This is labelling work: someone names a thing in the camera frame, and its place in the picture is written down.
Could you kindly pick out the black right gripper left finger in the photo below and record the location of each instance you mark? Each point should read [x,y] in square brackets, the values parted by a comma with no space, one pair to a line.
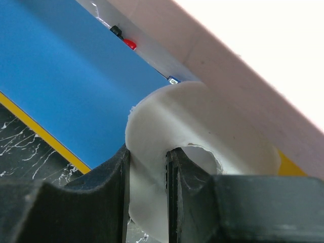
[91,208]

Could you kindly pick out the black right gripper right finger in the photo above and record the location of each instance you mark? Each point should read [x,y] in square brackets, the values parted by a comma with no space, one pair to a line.
[238,208]

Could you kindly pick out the patterned white paper roll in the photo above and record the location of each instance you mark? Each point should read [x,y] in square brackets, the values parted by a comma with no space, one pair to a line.
[187,115]

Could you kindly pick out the yellow shelf with coloured boards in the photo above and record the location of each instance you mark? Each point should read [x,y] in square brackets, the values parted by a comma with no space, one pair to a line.
[74,82]

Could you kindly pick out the small blue eraser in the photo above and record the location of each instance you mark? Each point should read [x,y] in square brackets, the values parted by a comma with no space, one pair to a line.
[172,80]

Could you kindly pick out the black and red marker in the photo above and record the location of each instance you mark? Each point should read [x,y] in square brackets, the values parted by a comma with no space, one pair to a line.
[118,32]

